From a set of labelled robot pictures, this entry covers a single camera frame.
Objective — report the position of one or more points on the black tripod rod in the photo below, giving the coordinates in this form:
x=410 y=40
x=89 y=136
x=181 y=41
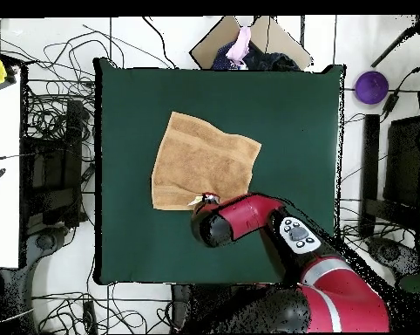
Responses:
x=394 y=45

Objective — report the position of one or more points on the brown cardboard box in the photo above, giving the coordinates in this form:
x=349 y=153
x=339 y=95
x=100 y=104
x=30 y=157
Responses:
x=210 y=45

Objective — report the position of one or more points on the white side table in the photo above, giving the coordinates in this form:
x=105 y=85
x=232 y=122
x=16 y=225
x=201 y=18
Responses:
x=2 y=209

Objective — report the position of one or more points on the pink cloth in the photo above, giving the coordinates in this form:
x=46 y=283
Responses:
x=241 y=45

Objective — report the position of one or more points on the dark grey floor base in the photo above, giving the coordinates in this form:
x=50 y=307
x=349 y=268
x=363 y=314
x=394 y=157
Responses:
x=394 y=253

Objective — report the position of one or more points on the purple bowl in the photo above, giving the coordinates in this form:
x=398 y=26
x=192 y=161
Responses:
x=372 y=87

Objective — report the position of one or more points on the black power adapter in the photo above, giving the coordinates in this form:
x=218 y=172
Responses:
x=391 y=102

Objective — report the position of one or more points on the dark green table cloth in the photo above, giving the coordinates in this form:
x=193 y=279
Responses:
x=293 y=139

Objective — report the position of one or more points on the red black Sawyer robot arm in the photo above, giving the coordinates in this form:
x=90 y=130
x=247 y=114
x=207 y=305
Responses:
x=342 y=300

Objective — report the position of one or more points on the orange terry towel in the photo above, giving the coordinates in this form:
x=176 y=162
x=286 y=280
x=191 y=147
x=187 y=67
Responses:
x=203 y=164

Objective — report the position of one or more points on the black equipment stand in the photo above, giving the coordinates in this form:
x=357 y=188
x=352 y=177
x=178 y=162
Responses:
x=74 y=139
x=372 y=157

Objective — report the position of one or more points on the black upright post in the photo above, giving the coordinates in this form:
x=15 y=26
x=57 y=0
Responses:
x=180 y=307

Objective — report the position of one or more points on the dark blue clothing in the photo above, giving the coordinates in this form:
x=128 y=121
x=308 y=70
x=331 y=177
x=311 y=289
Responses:
x=272 y=62

